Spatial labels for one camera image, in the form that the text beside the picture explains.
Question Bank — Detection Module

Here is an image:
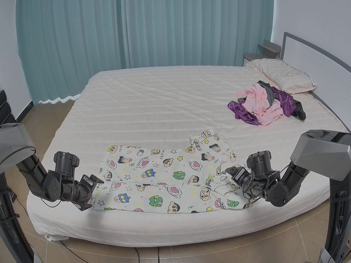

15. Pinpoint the cream pillow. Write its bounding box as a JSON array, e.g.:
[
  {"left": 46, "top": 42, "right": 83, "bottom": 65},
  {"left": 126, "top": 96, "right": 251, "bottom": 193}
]
[{"left": 245, "top": 59, "right": 318, "bottom": 94}]

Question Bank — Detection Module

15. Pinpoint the blue-green curtain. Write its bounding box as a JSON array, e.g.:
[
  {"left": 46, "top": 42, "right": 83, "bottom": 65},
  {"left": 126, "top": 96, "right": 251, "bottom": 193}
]
[{"left": 16, "top": 0, "right": 275, "bottom": 105}]

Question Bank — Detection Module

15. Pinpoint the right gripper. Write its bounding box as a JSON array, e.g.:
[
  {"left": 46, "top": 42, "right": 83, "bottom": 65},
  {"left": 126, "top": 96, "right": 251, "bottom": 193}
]
[{"left": 224, "top": 166, "right": 254, "bottom": 187}]

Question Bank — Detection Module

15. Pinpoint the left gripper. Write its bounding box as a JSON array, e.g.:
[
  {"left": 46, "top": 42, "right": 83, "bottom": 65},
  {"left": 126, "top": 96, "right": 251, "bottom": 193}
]
[{"left": 78, "top": 174, "right": 105, "bottom": 193}]

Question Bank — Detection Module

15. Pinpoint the grey bedside table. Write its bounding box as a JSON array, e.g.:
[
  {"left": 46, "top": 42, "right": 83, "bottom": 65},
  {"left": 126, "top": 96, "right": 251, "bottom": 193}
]
[{"left": 244, "top": 39, "right": 281, "bottom": 66}]

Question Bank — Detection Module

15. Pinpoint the pile of clothes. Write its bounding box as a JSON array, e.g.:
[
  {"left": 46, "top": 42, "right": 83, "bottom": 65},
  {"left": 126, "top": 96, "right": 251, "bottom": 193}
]
[{"left": 227, "top": 81, "right": 307, "bottom": 127}]

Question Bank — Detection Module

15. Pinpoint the white printed pyjama top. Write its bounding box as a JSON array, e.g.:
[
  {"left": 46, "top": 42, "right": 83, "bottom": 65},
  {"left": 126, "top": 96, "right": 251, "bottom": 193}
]
[{"left": 91, "top": 129, "right": 254, "bottom": 214}]

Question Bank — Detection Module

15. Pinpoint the bed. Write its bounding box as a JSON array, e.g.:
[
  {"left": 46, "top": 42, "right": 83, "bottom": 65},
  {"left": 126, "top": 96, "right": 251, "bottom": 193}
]
[{"left": 26, "top": 32, "right": 351, "bottom": 242}]

